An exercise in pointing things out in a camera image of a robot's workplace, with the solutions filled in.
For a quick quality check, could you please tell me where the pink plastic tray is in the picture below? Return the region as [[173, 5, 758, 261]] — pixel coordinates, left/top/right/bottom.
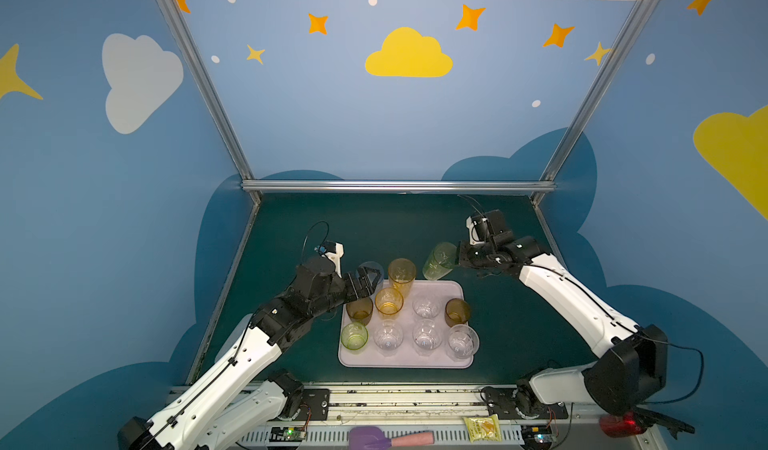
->
[[337, 280, 475, 370]]

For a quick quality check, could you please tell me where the red black tool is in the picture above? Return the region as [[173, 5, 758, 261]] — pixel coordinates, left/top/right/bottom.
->
[[599, 408, 696, 439]]

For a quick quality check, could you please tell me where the tall yellow-green glass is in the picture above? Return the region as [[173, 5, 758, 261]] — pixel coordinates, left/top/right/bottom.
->
[[340, 322, 369, 352]]

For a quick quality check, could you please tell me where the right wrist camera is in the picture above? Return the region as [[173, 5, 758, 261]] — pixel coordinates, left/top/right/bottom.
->
[[466, 210, 515, 247]]

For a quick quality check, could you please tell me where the tall yellow plastic glass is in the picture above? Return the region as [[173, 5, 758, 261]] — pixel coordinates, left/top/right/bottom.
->
[[387, 258, 417, 299]]

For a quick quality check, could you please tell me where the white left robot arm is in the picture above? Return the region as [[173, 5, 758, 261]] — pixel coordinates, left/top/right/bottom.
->
[[117, 256, 382, 449]]

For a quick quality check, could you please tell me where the yellow snack packet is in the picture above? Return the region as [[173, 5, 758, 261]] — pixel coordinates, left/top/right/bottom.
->
[[463, 415, 503, 443]]

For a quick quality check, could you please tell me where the amber dimpled glass front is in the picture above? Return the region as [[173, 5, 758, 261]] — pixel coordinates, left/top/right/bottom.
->
[[444, 298, 471, 327]]

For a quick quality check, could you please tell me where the aluminium frame left post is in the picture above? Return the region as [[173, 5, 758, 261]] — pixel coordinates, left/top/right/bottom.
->
[[155, 0, 261, 206]]

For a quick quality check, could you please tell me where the dark amber dimpled glass back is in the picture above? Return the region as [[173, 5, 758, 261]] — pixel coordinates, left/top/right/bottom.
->
[[346, 297, 374, 326]]

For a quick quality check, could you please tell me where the aluminium frame right post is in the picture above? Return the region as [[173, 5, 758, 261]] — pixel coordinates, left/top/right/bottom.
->
[[531, 0, 660, 209]]

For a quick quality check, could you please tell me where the purple pink spatula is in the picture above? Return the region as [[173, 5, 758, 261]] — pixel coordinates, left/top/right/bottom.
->
[[348, 426, 435, 450]]

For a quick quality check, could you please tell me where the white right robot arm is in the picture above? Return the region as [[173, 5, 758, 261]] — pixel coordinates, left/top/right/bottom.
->
[[458, 237, 668, 416]]

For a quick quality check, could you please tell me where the tall blue plastic glass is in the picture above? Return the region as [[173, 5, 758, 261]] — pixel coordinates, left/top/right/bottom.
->
[[358, 261, 386, 291]]

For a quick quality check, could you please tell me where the aluminium frame back rail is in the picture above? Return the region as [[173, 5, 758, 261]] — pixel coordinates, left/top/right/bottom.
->
[[241, 179, 556, 195]]

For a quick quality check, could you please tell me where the short yellow glass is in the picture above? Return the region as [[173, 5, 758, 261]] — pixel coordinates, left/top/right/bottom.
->
[[374, 287, 404, 319]]

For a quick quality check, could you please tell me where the tall green plastic glass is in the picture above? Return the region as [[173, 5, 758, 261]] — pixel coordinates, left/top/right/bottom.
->
[[422, 242, 457, 281]]

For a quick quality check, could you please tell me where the clear faceted glass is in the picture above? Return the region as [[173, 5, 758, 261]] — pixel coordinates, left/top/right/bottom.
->
[[373, 320, 404, 356], [412, 319, 443, 356], [446, 324, 480, 361], [412, 294, 441, 319]]

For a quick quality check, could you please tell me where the aluminium frame post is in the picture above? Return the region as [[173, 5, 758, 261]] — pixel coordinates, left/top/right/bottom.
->
[[531, 0, 660, 209], [155, 0, 261, 206]]

